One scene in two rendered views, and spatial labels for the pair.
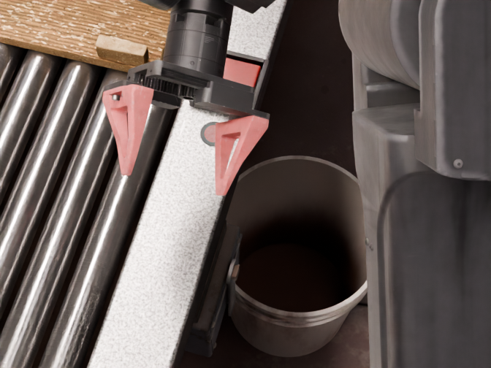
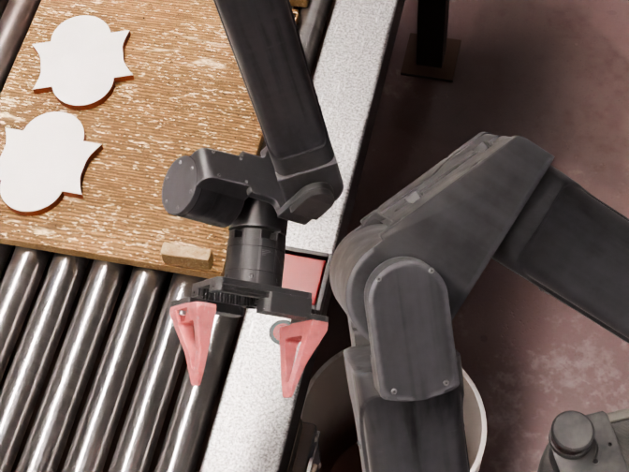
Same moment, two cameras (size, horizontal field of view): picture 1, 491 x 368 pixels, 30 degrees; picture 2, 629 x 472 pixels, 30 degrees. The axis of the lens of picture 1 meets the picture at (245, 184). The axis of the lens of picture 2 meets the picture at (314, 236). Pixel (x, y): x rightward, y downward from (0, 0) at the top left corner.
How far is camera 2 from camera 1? 30 cm
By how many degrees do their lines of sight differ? 6
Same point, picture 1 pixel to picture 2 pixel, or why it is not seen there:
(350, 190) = not seen: hidden behind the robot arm
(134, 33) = (197, 236)
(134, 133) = (201, 346)
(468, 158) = (400, 387)
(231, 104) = (291, 311)
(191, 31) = (248, 245)
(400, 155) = (364, 385)
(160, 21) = not seen: hidden behind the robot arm
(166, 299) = not seen: outside the picture
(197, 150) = (267, 349)
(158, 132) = (226, 334)
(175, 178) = (246, 380)
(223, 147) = (287, 349)
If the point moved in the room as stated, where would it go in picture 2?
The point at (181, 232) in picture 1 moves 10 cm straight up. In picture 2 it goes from (255, 435) to (245, 398)
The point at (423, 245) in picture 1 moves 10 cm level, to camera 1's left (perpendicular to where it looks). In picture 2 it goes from (388, 444) to (197, 451)
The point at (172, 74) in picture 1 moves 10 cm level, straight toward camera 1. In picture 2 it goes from (232, 287) to (248, 384)
